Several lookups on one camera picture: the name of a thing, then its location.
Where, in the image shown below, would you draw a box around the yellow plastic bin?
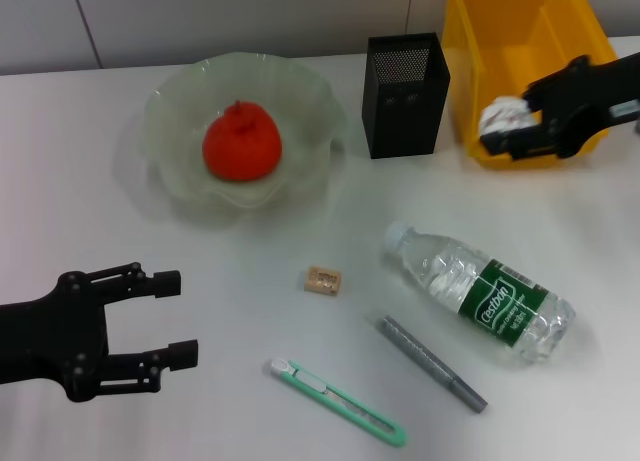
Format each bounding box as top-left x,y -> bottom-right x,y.
441,0 -> 622,170

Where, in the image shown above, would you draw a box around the black mesh pen holder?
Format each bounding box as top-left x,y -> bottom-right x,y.
361,31 -> 451,160

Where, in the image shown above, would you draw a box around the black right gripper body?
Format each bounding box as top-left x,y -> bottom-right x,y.
544,50 -> 640,160

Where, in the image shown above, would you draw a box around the green utility knife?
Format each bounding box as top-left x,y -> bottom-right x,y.
264,358 -> 407,448

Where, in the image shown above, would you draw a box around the white paper ball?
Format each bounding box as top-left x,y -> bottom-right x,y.
478,94 -> 534,143

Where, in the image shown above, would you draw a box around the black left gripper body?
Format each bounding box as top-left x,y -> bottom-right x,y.
0,270 -> 111,402

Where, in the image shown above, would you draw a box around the orange fruit with stem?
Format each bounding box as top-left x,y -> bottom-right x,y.
202,99 -> 284,183

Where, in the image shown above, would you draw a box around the grey marker pen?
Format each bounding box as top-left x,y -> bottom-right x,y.
364,314 -> 489,413

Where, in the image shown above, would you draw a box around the clear green-label water bottle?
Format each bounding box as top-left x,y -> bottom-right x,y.
382,219 -> 576,366

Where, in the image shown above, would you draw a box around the translucent green wavy fruit plate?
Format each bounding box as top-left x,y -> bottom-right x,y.
141,52 -> 349,212

